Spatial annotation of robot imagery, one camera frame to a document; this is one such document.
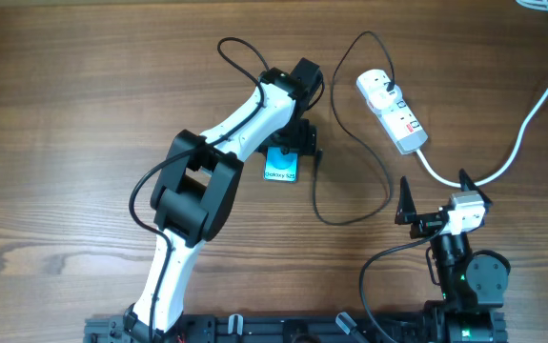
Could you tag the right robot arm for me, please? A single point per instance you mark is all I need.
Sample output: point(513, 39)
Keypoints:
point(472, 283)

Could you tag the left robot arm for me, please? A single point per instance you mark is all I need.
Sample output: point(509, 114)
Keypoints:
point(197, 183)

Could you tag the blue Galaxy S25 smartphone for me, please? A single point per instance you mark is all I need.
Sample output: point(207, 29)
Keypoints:
point(280, 167)

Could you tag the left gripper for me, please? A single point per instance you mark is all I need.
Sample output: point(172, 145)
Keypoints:
point(305, 141)

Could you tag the white power strip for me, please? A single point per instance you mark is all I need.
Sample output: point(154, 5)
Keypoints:
point(391, 110)

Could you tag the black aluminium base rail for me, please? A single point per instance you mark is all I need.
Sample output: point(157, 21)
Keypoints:
point(402, 327)

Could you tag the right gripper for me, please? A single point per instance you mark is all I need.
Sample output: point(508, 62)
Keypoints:
point(425, 223)

